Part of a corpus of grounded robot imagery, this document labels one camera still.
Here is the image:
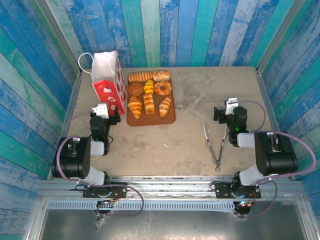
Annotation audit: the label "red white paper bag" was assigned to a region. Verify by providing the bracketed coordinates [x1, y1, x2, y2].
[78, 50, 127, 116]

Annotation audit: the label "yellow striped fake bun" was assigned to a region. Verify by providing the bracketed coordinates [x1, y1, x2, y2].
[143, 79, 155, 95]

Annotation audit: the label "large fake croissant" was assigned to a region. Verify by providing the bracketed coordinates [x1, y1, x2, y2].
[127, 95, 143, 120]

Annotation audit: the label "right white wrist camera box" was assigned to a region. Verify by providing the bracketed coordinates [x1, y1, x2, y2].
[224, 98, 238, 116]

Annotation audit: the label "aluminium frame post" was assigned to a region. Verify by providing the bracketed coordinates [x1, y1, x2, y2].
[256, 0, 307, 73]
[34, 0, 83, 77]

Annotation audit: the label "metal tongs with white tips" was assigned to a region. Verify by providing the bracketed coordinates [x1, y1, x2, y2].
[202, 122, 229, 172]

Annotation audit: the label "small fake croissant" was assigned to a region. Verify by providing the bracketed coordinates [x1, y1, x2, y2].
[158, 96, 173, 118]

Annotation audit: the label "grey slotted cable duct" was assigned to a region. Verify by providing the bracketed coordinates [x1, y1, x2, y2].
[47, 201, 237, 212]

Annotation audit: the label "brown tray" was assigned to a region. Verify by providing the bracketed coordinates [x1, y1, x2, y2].
[126, 72, 176, 127]

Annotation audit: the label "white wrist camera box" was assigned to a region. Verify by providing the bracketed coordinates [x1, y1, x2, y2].
[91, 103, 109, 120]
[224, 98, 238, 116]

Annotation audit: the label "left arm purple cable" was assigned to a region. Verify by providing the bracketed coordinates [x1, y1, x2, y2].
[56, 109, 145, 218]

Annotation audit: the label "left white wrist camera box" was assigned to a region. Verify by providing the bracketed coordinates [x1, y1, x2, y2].
[91, 103, 109, 120]

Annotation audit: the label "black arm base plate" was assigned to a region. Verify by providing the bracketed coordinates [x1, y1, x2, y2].
[214, 181, 261, 200]
[82, 182, 128, 200]

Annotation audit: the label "round brown fake bun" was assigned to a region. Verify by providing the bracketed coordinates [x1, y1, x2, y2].
[127, 81, 145, 97]

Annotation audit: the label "steel bench plate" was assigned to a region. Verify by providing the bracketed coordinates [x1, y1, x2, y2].
[37, 208, 310, 240]

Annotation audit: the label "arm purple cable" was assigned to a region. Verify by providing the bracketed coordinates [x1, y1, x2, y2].
[233, 99, 317, 219]
[56, 109, 145, 218]

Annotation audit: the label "aluminium mounting rail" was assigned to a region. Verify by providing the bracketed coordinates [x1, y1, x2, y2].
[39, 174, 305, 201]

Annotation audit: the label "long braided fake bread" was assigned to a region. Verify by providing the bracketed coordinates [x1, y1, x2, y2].
[128, 71, 153, 83]

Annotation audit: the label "ring shaped fake bread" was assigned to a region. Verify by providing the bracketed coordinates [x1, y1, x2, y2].
[153, 80, 173, 96]

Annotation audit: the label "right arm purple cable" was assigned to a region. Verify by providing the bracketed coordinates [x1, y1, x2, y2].
[233, 99, 317, 219]

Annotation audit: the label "topped fake bread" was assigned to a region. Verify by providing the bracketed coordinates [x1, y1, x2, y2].
[152, 70, 172, 82]

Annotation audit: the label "small electronics board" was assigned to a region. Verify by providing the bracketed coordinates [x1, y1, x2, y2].
[234, 199, 256, 208]
[96, 198, 118, 208]

